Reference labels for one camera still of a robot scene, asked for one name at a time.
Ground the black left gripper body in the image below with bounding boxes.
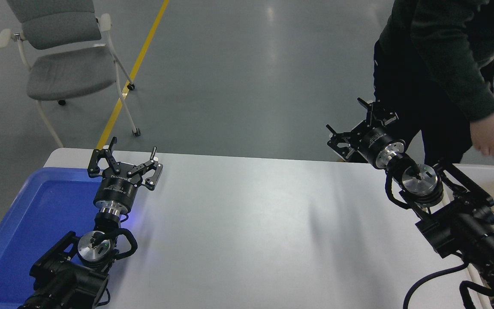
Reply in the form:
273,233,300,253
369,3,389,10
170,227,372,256
93,162,143,212

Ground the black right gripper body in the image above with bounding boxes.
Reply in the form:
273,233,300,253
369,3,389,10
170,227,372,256
351,124,398,167

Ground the person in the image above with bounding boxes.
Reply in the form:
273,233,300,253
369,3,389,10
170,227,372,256
373,0,494,166

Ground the blue plastic tray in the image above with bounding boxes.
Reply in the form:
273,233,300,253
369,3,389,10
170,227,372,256
0,167,115,309

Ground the grey chair with armrests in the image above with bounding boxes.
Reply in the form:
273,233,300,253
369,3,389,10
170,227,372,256
0,0,142,148

